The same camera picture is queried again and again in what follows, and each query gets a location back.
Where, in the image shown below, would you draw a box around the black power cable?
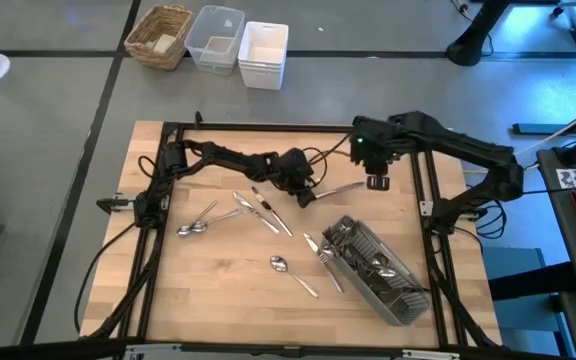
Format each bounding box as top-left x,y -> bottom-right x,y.
73,222 -> 137,335

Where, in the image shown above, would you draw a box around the grey mesh cutlery caddy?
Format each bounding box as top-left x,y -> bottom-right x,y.
319,214 -> 432,328

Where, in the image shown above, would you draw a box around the silver metal bracket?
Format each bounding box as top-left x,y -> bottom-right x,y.
401,348 -> 462,360
124,343 -> 183,360

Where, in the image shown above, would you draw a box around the black metal table frame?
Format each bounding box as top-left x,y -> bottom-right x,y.
116,119 -> 470,351

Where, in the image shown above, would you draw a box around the black floor pedestal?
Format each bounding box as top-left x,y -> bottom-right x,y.
445,0 -> 512,68

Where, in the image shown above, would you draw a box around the white plastic bin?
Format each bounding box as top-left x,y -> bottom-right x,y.
237,20 -> 290,92

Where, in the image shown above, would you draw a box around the beige paper pad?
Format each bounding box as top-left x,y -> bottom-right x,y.
151,32 -> 178,54

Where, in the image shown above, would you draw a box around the black arm cable loops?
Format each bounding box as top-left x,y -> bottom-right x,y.
467,199 -> 508,240

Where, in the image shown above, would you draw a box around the black desk crossbar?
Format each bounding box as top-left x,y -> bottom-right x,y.
487,260 -> 576,302

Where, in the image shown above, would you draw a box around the wicker basket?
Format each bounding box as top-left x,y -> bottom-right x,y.
123,3 -> 194,72

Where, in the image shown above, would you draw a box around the dark side desk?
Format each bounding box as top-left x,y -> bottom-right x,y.
536,127 -> 576,360

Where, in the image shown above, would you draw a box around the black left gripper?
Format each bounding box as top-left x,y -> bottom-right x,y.
277,147 -> 319,210

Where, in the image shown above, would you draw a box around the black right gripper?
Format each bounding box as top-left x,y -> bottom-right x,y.
350,115 -> 406,193

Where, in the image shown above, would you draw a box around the black floor foot bar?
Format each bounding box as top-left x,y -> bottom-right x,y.
511,122 -> 576,137

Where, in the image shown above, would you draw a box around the silver metal knife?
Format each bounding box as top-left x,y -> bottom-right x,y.
302,232 -> 345,294
231,191 -> 281,236
250,186 -> 294,238
314,180 -> 367,200

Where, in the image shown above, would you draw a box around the black front crossbar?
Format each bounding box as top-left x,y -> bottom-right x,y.
0,337 -> 576,360

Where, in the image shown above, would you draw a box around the clear plastic bin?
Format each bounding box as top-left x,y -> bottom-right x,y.
183,4 -> 247,77

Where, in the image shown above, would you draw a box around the white floor cable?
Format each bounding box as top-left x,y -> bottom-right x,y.
462,107 -> 576,176

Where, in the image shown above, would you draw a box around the black table clamp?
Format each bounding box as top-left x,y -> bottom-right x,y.
460,204 -> 489,221
95,197 -> 137,215

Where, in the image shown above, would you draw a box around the black cable bundle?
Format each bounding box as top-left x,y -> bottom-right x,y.
427,249 -> 502,349
87,249 -> 162,344

